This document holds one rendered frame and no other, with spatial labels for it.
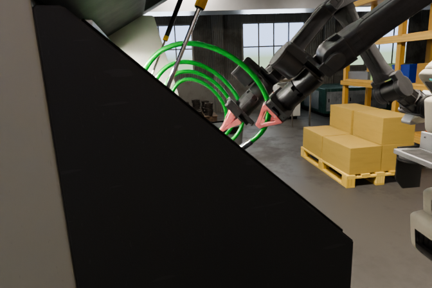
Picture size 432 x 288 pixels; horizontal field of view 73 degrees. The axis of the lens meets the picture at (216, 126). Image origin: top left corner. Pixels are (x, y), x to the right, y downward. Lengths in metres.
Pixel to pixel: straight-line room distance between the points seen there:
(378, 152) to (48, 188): 3.36
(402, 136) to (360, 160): 0.53
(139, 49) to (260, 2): 6.18
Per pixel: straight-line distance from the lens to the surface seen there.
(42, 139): 0.53
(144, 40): 1.20
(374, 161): 3.61
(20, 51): 0.53
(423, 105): 1.27
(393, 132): 3.67
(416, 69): 4.99
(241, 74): 0.84
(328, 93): 7.57
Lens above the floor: 1.35
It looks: 12 degrees down
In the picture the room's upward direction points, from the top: 2 degrees counter-clockwise
